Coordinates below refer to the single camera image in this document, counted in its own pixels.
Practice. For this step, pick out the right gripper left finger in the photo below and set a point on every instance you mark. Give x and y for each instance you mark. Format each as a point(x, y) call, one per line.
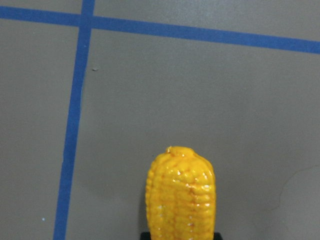
point(145, 236)

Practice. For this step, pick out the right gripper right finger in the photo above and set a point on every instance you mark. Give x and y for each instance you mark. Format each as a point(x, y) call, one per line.
point(217, 236)

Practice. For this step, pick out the yellow plastic corn cob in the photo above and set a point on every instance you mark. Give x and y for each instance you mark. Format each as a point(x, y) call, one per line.
point(180, 196)

